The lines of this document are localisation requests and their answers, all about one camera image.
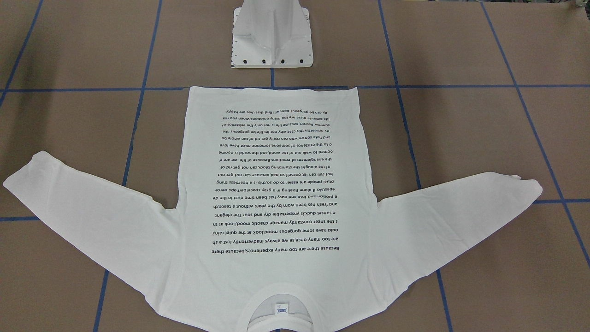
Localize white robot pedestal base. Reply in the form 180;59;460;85
231;0;313;69

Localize white long-sleeve printed shirt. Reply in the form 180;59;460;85
4;87;543;332

